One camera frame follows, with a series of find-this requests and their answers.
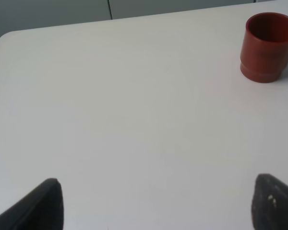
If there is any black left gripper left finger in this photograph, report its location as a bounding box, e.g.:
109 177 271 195
0 178 63 230

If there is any red plastic cup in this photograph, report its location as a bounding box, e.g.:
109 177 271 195
240 12 288 83

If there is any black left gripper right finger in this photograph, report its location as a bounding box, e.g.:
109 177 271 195
251 173 288 230

